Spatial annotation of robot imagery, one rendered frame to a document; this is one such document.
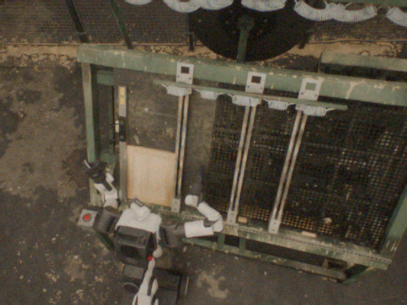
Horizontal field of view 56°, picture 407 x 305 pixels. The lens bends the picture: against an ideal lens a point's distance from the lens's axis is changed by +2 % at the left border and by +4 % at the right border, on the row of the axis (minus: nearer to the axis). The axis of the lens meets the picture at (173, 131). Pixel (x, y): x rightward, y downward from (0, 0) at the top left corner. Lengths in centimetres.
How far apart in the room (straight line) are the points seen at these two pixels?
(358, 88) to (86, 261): 281
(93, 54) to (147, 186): 108
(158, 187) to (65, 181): 161
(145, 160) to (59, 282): 166
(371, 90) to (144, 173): 158
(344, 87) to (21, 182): 336
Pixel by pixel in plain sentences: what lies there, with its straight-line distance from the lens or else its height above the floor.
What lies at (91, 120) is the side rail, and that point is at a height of 148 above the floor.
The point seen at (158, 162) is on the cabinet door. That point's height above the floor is 122.
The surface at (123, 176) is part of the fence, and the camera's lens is 285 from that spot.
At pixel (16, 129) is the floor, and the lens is 479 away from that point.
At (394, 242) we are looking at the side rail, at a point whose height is 102.
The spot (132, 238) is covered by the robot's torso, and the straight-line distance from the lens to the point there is 235.
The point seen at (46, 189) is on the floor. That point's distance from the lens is 426.
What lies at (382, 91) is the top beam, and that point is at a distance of 233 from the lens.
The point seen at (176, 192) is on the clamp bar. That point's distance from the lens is 280.
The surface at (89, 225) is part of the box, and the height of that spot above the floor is 93.
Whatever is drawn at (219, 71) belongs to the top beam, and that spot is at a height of 193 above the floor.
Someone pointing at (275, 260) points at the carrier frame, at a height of 18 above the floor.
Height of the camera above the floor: 364
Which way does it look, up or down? 59 degrees down
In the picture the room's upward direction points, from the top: 8 degrees counter-clockwise
